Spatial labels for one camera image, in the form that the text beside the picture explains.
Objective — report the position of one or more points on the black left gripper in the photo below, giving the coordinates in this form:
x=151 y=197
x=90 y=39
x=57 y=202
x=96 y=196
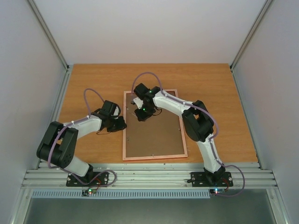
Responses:
x=119 y=126

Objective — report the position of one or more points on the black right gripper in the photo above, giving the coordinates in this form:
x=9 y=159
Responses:
x=142 y=115

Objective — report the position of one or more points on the red picture frame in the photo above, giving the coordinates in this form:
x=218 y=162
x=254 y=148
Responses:
x=182 y=140

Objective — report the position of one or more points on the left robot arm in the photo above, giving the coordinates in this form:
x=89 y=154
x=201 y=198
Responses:
x=58 y=144

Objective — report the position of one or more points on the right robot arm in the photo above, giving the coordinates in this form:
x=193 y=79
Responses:
x=198 y=124

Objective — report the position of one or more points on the left controller board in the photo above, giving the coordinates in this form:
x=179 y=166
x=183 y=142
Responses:
x=89 y=192

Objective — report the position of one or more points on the controller board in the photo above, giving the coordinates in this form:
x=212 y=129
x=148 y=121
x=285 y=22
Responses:
x=216 y=191
x=89 y=192

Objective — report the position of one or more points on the right controller board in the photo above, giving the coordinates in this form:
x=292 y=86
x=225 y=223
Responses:
x=216 y=191

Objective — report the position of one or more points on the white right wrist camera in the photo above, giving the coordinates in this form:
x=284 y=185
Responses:
x=138 y=102

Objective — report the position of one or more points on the brown frame backing board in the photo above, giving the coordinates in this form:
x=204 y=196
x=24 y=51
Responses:
x=154 y=137

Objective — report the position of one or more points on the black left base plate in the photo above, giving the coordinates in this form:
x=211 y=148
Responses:
x=97 y=178

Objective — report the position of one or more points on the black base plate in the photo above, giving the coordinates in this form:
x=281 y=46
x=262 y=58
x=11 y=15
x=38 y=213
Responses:
x=199 y=179
x=97 y=178

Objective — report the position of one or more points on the aluminium front rail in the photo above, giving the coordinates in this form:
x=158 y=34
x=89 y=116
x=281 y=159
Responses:
x=153 y=176

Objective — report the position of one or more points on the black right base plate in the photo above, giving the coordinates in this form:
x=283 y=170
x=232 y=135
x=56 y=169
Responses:
x=199 y=179

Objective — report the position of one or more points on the slotted grey cable duct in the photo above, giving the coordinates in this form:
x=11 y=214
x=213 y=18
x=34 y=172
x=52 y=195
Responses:
x=122 y=194

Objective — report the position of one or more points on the left aluminium corner post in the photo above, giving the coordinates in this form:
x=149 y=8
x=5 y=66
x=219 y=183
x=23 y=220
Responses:
x=32 y=4

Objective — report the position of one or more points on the aluminium corner post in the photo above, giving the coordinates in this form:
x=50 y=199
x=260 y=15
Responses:
x=253 y=29
x=32 y=4

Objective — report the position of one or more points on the right aluminium corner post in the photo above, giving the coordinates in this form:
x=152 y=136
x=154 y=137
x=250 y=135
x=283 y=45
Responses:
x=253 y=29

